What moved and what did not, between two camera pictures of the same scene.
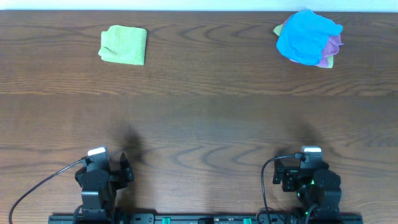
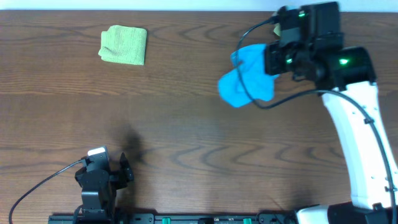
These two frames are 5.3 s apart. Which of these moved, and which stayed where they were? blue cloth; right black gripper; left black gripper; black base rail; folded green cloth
Moved: blue cloth; right black gripper
Stayed: black base rail; folded green cloth; left black gripper
